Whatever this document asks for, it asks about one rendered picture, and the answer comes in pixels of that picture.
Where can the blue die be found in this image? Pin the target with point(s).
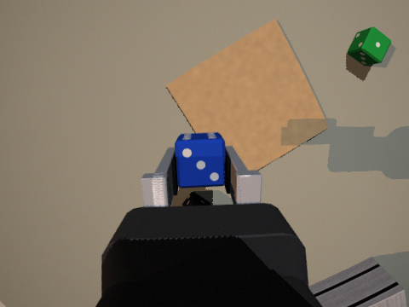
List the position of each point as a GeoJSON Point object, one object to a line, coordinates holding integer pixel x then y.
{"type": "Point", "coordinates": [200, 160]}

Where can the black die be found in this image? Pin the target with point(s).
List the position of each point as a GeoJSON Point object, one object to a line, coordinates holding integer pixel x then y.
{"type": "Point", "coordinates": [195, 200]}

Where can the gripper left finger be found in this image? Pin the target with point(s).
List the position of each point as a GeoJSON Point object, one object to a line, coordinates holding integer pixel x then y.
{"type": "Point", "coordinates": [158, 188]}

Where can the green die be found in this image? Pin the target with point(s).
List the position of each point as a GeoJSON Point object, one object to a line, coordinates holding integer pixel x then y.
{"type": "Point", "coordinates": [369, 46]}

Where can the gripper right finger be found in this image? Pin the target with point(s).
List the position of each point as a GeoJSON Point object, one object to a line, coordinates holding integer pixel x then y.
{"type": "Point", "coordinates": [244, 186]}

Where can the tan flat mat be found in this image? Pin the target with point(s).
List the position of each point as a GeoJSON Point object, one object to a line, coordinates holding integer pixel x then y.
{"type": "Point", "coordinates": [255, 95]}

